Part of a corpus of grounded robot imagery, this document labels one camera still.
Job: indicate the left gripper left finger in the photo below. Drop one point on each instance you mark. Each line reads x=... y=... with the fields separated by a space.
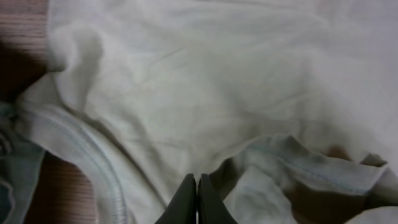
x=182 y=207

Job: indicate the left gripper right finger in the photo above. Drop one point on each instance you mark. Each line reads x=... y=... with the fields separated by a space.
x=211 y=209

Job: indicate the beige t-shirt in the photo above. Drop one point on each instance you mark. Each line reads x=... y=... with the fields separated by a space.
x=291 y=105

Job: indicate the light blue folded garment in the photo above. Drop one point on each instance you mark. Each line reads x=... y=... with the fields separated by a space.
x=20 y=169

